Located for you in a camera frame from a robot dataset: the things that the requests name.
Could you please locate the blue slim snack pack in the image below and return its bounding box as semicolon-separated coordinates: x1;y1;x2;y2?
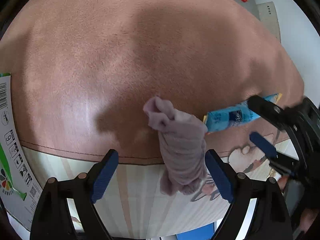
202;93;283;133

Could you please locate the lilac towel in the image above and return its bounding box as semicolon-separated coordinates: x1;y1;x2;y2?
143;96;208;196

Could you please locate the brown cardboard box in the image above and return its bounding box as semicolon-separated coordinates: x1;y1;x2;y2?
0;73;42;231

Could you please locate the pink plush rug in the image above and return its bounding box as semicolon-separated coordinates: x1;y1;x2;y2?
1;0;304;165

